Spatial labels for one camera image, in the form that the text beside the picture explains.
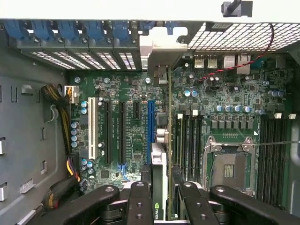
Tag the CPU socket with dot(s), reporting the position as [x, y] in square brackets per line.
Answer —
[229, 168]

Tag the white expansion slot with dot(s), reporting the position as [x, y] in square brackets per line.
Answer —
[93, 129]

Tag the long black expansion slot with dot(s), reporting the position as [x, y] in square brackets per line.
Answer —
[108, 133]
[122, 133]

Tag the green motherboard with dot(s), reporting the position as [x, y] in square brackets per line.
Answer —
[131, 84]

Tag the thin metal locking lever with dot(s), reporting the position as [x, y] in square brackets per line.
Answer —
[276, 143]

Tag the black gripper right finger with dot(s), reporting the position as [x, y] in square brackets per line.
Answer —
[194, 206]

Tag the blue slot retention clip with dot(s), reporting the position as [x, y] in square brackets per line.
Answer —
[43, 29]
[172, 25]
[121, 30]
[69, 30]
[95, 30]
[17, 29]
[147, 25]

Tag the empty black RAM slot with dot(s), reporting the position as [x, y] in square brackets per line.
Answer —
[194, 145]
[187, 145]
[200, 145]

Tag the white power connector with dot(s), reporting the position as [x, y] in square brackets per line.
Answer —
[75, 96]

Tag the short black expansion slot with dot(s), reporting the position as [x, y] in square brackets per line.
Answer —
[137, 110]

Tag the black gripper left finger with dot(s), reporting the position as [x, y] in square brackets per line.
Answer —
[138, 206]

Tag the open black PC case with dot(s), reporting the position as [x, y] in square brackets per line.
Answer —
[28, 129]

